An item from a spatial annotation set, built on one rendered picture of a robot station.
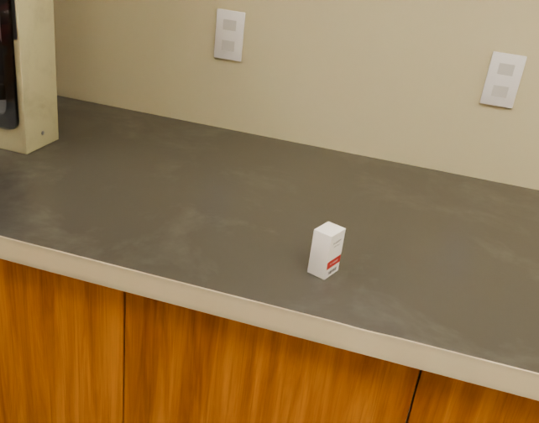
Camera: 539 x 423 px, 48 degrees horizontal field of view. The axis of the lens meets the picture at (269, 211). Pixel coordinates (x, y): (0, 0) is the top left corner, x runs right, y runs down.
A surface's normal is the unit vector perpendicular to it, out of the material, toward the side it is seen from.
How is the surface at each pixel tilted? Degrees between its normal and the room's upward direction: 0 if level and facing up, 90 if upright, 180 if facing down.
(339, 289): 0
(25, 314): 90
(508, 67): 90
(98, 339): 90
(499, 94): 90
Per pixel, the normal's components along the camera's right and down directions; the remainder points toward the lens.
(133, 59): -0.27, 0.38
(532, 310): 0.11, -0.90
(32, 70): 0.96, 0.22
